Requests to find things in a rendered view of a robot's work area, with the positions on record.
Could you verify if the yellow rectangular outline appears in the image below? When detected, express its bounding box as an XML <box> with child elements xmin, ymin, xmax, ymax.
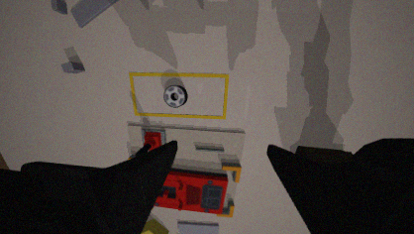
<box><xmin>129</xmin><ymin>72</ymin><xmax>229</xmax><ymax>119</ymax></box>

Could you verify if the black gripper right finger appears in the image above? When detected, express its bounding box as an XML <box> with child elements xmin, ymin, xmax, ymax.
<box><xmin>266</xmin><ymin>145</ymin><xmax>414</xmax><ymax>234</ymax></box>

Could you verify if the yellow rectangular block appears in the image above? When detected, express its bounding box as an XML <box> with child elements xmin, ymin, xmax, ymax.
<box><xmin>141</xmin><ymin>218</ymin><xmax>169</xmax><ymax>234</ymax></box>

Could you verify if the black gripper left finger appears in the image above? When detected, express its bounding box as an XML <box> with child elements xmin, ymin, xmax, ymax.
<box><xmin>21</xmin><ymin>141</ymin><xmax>177</xmax><ymax>234</ymax></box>

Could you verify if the black wheel with grey hub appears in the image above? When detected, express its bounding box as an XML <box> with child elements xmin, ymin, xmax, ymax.
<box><xmin>163</xmin><ymin>85</ymin><xmax>188</xmax><ymax>108</ymax></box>

